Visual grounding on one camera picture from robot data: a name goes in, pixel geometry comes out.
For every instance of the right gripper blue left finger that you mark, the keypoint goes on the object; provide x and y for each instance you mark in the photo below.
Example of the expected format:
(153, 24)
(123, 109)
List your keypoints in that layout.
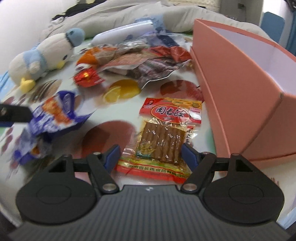
(101, 165)

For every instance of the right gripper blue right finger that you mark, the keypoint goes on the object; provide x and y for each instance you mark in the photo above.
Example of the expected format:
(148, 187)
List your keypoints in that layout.
(200, 165)

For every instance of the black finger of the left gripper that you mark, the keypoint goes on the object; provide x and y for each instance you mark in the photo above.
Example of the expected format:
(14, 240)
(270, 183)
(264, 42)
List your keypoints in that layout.
(15, 114)

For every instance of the blue white snack bag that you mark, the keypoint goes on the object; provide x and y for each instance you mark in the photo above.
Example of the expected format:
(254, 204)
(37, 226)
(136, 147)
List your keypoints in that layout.
(60, 114)

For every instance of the red dried tofu snack packet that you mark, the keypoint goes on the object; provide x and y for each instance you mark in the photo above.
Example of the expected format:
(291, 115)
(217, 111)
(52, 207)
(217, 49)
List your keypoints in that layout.
(155, 151)

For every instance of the small red foil snack packet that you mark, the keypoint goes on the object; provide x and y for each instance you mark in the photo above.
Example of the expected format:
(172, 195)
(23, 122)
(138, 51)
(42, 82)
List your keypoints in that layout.
(87, 77)

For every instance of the orange snack packet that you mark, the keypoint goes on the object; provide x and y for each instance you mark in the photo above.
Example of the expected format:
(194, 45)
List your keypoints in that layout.
(98, 56)

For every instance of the shrimp flavor snack bag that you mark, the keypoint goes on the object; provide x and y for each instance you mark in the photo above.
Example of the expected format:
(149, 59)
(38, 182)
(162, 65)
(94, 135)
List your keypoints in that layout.
(144, 66)

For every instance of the white blue plush duck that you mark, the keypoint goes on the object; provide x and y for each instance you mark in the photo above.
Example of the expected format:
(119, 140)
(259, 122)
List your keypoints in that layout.
(51, 54)

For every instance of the pink cardboard box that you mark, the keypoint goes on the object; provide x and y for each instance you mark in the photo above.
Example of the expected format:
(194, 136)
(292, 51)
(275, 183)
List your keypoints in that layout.
(248, 84)

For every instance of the dark red foil snack packet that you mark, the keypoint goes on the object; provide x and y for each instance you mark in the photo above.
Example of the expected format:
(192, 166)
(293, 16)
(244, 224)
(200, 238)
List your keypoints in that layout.
(177, 53)

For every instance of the blue patterned plastic bag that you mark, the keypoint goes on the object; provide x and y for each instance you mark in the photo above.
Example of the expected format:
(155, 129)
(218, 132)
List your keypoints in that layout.
(161, 36)

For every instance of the white spray bottle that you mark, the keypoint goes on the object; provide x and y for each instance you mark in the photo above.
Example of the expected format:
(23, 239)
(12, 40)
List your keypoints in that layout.
(123, 33)

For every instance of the grey blanket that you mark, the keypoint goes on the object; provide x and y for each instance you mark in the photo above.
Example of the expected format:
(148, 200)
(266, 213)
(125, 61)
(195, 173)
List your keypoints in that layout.
(113, 14)

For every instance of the blue chair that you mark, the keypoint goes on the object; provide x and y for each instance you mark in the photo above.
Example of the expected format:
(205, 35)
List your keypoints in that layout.
(273, 25)

